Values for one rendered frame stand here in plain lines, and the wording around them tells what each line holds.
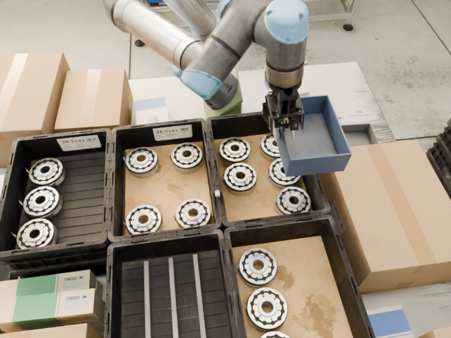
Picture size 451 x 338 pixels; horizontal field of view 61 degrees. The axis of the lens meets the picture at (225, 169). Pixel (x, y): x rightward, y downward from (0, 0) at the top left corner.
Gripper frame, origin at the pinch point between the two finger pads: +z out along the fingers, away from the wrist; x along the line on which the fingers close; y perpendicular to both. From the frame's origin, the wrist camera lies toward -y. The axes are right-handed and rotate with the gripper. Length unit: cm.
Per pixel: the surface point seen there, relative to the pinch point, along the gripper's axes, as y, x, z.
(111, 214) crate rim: 8, -48, 15
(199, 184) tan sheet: -4.8, -24.3, 26.5
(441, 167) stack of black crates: -32, 83, 81
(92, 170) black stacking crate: -14, -59, 23
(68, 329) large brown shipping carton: 37, -56, 16
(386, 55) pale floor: -161, 111, 124
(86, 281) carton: 23, -57, 24
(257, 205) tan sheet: 4.3, -7.3, 28.1
